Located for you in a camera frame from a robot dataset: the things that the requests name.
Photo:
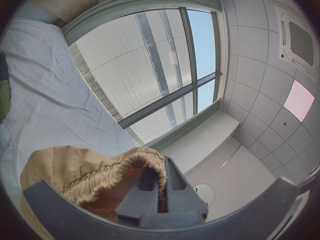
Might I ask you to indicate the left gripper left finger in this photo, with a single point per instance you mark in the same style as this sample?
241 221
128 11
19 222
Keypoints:
136 204

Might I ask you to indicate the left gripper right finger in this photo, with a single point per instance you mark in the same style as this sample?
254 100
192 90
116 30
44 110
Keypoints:
182 199

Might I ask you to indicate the tan shorts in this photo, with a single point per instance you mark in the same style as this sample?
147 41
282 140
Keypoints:
75 166

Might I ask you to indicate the bed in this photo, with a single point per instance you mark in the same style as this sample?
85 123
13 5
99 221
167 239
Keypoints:
50 84

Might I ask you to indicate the window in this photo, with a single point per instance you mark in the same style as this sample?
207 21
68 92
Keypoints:
125 66

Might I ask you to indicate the square ceiling light panel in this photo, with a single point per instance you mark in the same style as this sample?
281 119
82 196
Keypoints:
298 100

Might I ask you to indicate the green garment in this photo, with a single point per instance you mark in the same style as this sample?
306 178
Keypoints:
5 99

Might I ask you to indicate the black garment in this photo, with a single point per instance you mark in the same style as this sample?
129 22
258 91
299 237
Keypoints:
3 66

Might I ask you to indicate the white ceiling air conditioner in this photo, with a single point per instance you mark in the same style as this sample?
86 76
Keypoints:
297 41

